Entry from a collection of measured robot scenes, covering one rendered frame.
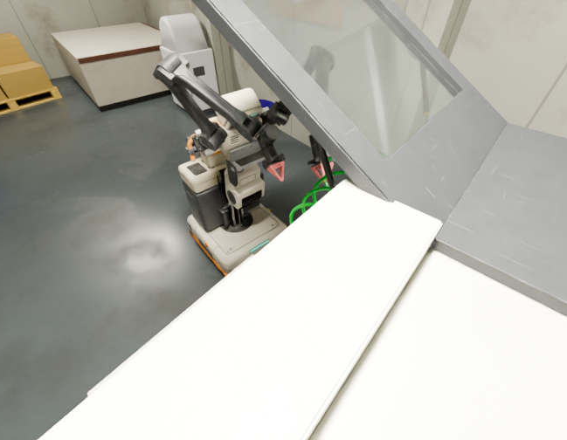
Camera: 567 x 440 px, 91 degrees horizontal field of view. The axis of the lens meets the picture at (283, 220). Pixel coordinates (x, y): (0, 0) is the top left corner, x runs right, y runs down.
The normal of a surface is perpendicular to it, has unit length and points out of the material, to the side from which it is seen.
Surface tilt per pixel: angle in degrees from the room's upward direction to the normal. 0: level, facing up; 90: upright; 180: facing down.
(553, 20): 90
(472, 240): 0
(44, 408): 0
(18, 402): 0
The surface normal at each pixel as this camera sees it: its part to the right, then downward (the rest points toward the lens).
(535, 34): -0.77, 0.44
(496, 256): 0.00, -0.71
